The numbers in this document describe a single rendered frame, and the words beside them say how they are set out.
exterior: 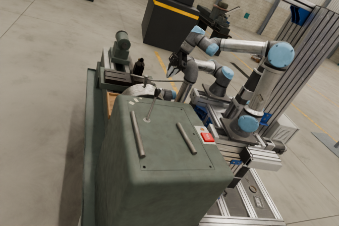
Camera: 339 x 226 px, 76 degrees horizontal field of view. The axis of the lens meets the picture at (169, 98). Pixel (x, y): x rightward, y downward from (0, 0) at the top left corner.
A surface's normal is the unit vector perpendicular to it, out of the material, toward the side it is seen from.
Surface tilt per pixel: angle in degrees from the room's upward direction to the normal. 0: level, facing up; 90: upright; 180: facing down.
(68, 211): 0
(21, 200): 0
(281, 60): 83
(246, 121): 98
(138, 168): 0
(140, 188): 90
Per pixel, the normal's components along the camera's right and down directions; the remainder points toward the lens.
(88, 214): 0.34, -0.80
